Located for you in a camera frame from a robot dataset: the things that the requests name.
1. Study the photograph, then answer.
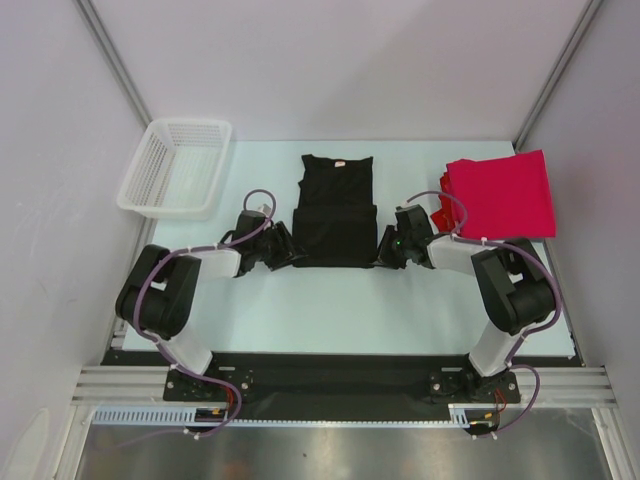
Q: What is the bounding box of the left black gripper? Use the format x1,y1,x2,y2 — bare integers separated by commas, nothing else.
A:
252,222,307,271

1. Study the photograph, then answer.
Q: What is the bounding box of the black t shirt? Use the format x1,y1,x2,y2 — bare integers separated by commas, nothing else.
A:
292,154,378,269

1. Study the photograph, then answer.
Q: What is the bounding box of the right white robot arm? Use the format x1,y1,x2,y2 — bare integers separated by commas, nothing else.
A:
377,205,561,401

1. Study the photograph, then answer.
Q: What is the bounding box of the red folded t shirt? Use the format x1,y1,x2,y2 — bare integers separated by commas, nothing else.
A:
430,172,462,232

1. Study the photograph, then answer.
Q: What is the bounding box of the pink folded t shirt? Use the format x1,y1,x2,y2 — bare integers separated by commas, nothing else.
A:
447,150,557,240

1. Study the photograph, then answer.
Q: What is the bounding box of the white plastic basket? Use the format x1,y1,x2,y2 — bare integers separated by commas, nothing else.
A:
116,118,233,220

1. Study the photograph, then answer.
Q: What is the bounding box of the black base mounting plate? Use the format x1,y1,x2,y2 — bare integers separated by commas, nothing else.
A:
99,351,586,422

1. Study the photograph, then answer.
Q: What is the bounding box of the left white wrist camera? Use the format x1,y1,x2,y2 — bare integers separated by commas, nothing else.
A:
256,204,272,217

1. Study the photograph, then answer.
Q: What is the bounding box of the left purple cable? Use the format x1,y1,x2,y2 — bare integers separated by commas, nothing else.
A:
132,189,279,441

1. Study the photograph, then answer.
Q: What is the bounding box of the purple cable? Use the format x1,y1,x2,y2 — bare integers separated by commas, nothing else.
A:
132,189,279,441
399,189,565,441

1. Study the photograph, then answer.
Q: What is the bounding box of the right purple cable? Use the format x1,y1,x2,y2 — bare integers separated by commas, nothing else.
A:
399,189,565,441

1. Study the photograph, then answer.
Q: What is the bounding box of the white slotted cable duct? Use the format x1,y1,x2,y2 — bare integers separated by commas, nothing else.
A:
92,404,496,429

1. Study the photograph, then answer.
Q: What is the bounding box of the aluminium front rail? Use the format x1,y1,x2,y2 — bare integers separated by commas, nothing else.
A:
71,366,617,408

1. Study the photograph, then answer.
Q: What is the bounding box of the left aluminium frame post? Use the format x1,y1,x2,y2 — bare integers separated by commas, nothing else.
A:
72,0,154,129

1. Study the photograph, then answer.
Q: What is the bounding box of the aluminium frame post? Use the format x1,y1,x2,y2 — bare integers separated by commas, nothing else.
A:
72,0,154,129
512,0,606,152

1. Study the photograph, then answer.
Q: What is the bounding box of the right aluminium frame post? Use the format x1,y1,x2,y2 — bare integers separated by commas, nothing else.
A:
512,0,606,152

